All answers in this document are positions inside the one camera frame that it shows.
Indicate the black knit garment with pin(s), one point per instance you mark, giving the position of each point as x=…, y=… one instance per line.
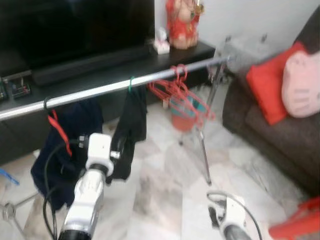
x=127, y=130

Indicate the green plastic hanger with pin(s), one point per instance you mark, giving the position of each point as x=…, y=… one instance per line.
x=132, y=85

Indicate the red plastic hanger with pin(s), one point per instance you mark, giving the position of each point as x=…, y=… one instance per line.
x=170, y=92
x=60, y=130
x=190, y=102

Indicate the red plastic stool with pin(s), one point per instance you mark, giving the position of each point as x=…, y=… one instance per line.
x=300, y=222

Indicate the brown fabric sofa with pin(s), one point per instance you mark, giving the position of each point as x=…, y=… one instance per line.
x=270, y=145

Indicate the red bin with teal bag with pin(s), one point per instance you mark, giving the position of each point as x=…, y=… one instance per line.
x=182, y=120

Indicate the red cushion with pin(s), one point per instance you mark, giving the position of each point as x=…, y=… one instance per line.
x=265, y=85

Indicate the pink cat face cushion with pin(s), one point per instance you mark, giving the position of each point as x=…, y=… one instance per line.
x=302, y=85

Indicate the black television console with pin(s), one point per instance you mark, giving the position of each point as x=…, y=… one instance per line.
x=190, y=54

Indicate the white lace covered side table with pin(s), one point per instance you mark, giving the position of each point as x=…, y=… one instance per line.
x=250, y=50

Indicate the navy blue garment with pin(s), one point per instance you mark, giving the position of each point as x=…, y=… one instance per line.
x=75, y=120

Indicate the silver metal clothes rack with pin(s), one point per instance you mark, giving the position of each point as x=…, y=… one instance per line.
x=100, y=91

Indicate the red robed figurine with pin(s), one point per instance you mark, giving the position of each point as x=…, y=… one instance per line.
x=182, y=25

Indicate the black soundbar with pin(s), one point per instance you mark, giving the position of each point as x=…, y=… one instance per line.
x=90, y=65

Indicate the black electronic box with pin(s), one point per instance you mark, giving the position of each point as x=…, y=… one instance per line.
x=17, y=87

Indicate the black flat television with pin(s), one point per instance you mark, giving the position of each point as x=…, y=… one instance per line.
x=75, y=25

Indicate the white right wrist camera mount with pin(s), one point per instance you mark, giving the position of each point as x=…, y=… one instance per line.
x=234, y=212

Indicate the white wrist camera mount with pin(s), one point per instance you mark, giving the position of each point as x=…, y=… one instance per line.
x=99, y=150
x=234, y=212

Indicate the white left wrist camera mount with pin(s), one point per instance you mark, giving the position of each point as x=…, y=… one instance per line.
x=99, y=150

